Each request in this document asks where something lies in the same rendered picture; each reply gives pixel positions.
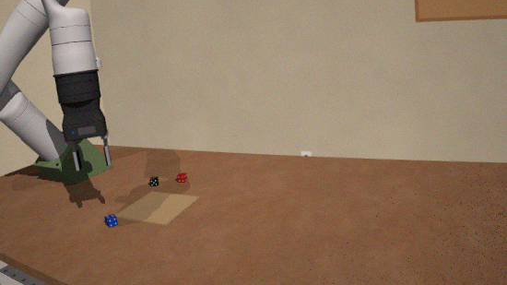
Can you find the red die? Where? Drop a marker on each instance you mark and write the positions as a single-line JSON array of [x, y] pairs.
[[182, 177]]

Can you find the tan flat mat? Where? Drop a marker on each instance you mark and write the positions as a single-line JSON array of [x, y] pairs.
[[157, 208]]

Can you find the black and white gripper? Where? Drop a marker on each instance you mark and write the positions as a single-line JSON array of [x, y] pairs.
[[78, 90]]

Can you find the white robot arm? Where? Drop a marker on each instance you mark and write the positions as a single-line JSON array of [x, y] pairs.
[[24, 27]]

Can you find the blue die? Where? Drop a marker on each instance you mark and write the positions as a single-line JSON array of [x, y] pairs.
[[111, 220]]

